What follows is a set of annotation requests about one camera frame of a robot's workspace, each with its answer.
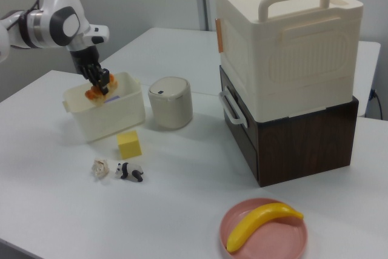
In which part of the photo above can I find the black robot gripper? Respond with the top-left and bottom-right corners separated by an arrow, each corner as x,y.
70,45 -> 110,96

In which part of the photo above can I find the orange topped bread loaf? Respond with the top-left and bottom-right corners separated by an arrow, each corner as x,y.
84,73 -> 119,107

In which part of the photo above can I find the cream plastic basket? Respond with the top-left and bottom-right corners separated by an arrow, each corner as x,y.
62,72 -> 146,143

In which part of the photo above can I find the yellow foam cube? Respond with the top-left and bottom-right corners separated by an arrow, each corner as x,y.
116,130 -> 142,160

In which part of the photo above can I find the small cream lidded trash can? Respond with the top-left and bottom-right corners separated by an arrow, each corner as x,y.
147,76 -> 193,130

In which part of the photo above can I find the crumpled beige paper ball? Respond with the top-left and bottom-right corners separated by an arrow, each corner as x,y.
92,158 -> 110,178

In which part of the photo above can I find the black and white panda toy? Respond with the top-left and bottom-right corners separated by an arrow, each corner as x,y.
114,161 -> 145,183

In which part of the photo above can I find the yellow toy banana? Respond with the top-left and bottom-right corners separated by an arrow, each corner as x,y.
226,201 -> 304,253

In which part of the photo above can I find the dark wood drawer cabinet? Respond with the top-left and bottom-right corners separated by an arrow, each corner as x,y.
218,64 -> 360,187

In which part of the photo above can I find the pink plate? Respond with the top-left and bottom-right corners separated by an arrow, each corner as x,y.
219,198 -> 309,259

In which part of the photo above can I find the white drawer handle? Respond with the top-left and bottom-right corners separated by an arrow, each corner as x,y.
218,90 -> 250,128

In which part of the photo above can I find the cream storage box with handles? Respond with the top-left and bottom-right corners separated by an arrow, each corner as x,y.
213,0 -> 364,120

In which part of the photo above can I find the black wall cable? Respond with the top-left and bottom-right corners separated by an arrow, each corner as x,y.
370,88 -> 384,121

